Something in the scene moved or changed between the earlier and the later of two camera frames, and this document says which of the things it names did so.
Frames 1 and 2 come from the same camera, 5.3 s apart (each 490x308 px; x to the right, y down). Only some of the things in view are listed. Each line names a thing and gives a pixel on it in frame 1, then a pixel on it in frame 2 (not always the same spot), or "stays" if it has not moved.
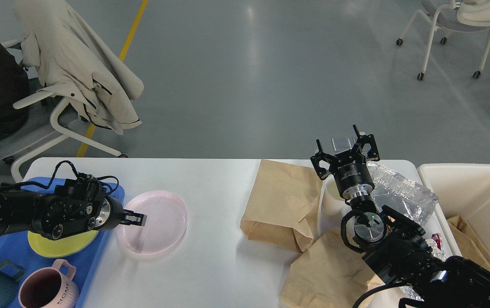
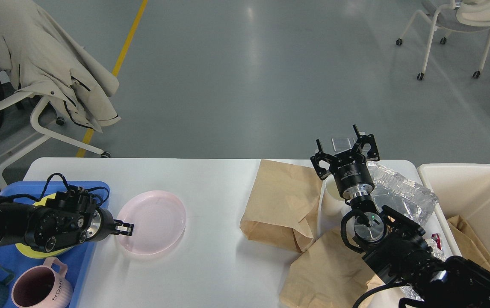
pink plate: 166,225 stays
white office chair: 57,99 → 36,97
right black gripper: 352,177 stays
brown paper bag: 327,274 stays
